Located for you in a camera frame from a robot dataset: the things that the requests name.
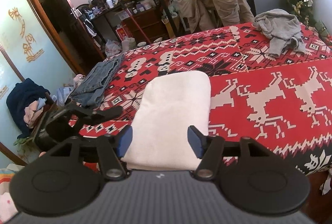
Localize cluttered dark wooden desk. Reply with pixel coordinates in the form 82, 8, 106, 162
89, 0, 182, 38

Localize white plastic bag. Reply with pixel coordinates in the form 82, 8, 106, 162
121, 38, 137, 52

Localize printed plastic bag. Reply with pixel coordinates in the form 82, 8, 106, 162
105, 39, 122, 57

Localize cream knit vest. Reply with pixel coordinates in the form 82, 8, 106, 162
121, 71, 211, 171

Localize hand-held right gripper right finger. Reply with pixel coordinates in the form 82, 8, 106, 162
187, 125, 279, 180

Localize crumpled grey shirt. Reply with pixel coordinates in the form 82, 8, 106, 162
253, 9, 306, 58

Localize wooden door frame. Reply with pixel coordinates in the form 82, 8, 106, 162
16, 0, 104, 77

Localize red patterned blanket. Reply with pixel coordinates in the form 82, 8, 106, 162
69, 20, 332, 178

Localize pink printed cloth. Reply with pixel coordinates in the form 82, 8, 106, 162
0, 168, 20, 222

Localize frosted glass door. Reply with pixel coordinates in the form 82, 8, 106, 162
0, 0, 78, 162

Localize wooden drawer cabinet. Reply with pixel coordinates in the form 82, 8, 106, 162
122, 9, 166, 44

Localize red broom handle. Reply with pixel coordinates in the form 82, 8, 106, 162
124, 7, 149, 45

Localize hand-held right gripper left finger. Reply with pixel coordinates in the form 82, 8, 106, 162
48, 125, 133, 180

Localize pale clothes heap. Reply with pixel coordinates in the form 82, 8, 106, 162
52, 74, 86, 106

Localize red carton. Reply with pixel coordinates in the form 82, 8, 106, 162
115, 26, 130, 41

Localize navy clothes pile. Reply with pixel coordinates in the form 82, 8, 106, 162
6, 78, 51, 139

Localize blue denim jeans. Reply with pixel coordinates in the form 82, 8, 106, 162
70, 55, 124, 107

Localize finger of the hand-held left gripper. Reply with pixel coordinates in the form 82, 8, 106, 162
76, 105, 123, 126

